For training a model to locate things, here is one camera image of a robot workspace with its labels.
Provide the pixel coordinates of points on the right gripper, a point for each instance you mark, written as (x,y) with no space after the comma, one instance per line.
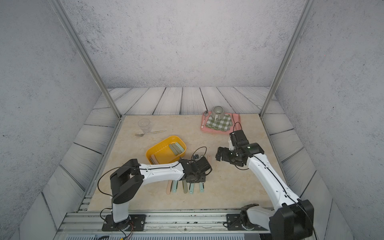
(225,157)

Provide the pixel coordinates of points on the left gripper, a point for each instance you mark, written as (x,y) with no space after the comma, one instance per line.
(204,174)

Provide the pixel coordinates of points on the teal folding fruit knife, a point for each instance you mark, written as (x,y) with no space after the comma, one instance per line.
(174,186)

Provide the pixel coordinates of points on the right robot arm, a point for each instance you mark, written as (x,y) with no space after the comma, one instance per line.
(291,217)

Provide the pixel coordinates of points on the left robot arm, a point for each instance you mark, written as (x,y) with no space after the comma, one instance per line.
(127,180)

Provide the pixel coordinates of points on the olive knife in box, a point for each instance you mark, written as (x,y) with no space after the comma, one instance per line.
(173,149)

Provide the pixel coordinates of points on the yellow plastic storage box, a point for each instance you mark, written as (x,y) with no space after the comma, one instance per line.
(163,153)

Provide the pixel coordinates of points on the pink knife in box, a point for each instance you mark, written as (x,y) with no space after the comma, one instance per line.
(154,160)

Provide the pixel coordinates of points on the green checkered cloth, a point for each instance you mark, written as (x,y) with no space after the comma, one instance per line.
(223,125)

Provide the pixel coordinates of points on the pink plastic tray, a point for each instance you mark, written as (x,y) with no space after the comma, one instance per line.
(207,130)

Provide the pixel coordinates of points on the striped ceramic cup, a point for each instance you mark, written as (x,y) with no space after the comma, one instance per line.
(217,113)

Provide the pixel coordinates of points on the clear plastic cup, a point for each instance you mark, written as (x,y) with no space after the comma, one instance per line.
(145,125)

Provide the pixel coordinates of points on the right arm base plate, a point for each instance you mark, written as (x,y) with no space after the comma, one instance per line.
(235,222)

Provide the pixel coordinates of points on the wooden handled spoon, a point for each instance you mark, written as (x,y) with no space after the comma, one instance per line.
(149,133)

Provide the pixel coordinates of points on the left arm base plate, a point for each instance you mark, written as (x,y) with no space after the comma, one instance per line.
(135,223)

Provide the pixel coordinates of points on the aluminium rail base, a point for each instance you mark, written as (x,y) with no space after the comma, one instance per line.
(157,222)

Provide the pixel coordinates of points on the right aluminium frame post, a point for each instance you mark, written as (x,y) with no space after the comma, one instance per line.
(308,7)

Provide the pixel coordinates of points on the aluminium frame post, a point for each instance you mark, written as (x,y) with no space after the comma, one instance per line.
(71,32)
(308,7)

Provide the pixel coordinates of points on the left aluminium frame post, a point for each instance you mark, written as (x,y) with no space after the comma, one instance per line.
(71,32)

